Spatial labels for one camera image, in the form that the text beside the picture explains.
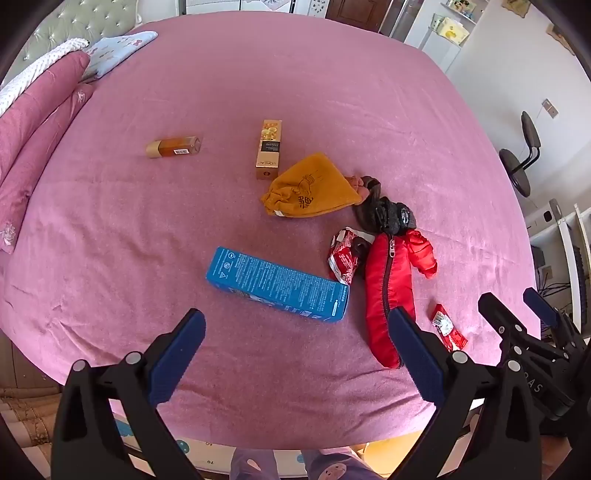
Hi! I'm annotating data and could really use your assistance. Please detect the small red packet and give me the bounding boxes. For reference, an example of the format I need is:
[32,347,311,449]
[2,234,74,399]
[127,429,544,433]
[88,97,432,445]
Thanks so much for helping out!
[430,303,469,350]

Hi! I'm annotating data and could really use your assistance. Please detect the white knitted blanket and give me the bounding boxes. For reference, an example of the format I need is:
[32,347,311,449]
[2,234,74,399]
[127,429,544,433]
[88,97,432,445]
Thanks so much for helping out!
[0,39,91,117]

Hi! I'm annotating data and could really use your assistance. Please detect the black office chair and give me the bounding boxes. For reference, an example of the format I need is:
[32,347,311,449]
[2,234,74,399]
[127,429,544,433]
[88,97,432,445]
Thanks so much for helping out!
[498,111,542,199]

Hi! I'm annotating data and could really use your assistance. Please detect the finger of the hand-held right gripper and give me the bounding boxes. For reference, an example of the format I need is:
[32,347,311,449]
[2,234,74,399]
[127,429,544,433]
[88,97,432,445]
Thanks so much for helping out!
[478,292,528,345]
[523,287,581,343]

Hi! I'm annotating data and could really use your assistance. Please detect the pink bed sheet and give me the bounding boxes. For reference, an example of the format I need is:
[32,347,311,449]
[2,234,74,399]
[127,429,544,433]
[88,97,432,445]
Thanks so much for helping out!
[0,11,543,450]

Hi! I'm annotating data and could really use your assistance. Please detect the blue cardboard box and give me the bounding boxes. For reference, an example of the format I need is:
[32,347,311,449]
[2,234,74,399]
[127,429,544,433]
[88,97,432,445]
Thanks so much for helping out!
[206,246,351,324]

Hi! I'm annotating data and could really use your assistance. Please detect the grey tufted headboard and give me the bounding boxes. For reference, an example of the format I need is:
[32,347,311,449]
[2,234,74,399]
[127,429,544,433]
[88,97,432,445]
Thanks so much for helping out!
[9,0,154,66]

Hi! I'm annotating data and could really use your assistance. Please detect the white box with round hole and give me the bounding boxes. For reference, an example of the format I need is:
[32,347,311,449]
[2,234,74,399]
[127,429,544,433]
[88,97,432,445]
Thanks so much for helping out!
[526,199,563,228]

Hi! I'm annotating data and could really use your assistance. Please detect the brown sock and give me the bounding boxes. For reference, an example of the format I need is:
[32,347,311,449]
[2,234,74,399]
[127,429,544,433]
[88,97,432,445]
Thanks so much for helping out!
[353,175,387,232]

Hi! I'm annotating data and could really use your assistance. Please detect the printed play mat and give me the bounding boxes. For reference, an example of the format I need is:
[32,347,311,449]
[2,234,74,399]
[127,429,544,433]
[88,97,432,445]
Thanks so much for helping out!
[108,408,241,480]

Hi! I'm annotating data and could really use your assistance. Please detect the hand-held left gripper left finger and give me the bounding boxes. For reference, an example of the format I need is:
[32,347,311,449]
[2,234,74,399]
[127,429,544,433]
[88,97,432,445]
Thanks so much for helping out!
[51,308,206,480]

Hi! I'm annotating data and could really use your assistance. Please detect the pink pillows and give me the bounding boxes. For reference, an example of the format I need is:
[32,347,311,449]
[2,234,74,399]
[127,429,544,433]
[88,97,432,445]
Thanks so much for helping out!
[0,51,96,256]

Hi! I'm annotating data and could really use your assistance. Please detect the white cabinet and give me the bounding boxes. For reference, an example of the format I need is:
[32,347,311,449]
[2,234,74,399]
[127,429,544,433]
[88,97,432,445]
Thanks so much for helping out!
[424,13,468,75]

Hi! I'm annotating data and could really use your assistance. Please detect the red wrapper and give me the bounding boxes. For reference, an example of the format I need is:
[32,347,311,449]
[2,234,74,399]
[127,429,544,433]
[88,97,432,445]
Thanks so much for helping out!
[327,227,376,285]

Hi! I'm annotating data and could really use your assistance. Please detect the brown door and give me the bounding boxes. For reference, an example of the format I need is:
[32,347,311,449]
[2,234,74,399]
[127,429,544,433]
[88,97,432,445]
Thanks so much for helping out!
[324,0,399,33]

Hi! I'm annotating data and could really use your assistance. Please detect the red puffy jacket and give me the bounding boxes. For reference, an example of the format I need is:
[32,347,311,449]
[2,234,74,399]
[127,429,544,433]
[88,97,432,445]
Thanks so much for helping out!
[364,229,439,369]

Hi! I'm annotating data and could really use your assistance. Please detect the mustard yellow cloth hat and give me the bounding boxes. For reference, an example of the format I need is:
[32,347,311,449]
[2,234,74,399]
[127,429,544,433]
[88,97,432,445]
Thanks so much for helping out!
[260,152,365,218]

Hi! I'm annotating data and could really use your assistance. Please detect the amber glass bottle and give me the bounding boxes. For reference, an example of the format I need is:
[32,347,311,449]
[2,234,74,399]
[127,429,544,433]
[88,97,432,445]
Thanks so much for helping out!
[146,135,203,160]

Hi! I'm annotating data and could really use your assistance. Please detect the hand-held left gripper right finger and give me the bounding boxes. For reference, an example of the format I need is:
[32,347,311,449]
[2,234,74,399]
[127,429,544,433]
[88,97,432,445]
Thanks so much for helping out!
[388,307,542,480]

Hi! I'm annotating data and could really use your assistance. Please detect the light blue printed pillow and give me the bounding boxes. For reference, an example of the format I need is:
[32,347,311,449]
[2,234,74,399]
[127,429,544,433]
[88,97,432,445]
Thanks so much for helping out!
[82,31,159,82]

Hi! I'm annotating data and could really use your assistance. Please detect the gold cardboard box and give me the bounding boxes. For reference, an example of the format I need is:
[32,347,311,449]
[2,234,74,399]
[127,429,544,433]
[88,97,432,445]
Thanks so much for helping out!
[255,120,283,182]

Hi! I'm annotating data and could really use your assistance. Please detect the white shelf unit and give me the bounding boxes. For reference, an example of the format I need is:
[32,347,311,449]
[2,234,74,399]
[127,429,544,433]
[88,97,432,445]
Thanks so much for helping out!
[526,198,591,326]

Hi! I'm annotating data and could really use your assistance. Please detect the patterned rug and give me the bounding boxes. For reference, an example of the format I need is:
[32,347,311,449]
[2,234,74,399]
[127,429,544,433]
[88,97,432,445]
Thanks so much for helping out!
[0,332,65,462]

